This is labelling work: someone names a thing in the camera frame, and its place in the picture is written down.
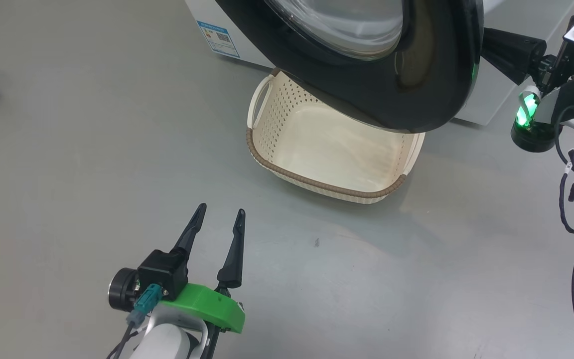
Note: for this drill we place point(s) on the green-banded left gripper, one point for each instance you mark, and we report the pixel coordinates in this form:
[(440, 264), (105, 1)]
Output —
[(207, 306)]

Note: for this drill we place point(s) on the black round glass washer door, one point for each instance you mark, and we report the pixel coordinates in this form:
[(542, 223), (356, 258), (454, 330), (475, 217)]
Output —
[(416, 75)]

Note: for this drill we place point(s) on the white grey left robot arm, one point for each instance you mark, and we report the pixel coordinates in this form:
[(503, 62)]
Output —
[(167, 341)]

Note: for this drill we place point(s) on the white front-load washing machine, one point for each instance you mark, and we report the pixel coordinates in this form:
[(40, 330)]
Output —
[(491, 102)]

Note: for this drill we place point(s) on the cream perforated laundry basket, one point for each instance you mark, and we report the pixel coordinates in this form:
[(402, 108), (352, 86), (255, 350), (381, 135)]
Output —
[(327, 149)]

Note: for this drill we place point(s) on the blue energy label sticker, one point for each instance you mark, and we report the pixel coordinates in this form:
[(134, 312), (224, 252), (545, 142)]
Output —
[(218, 39)]

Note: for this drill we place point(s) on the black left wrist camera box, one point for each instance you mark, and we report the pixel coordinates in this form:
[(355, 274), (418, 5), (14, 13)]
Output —
[(165, 271)]

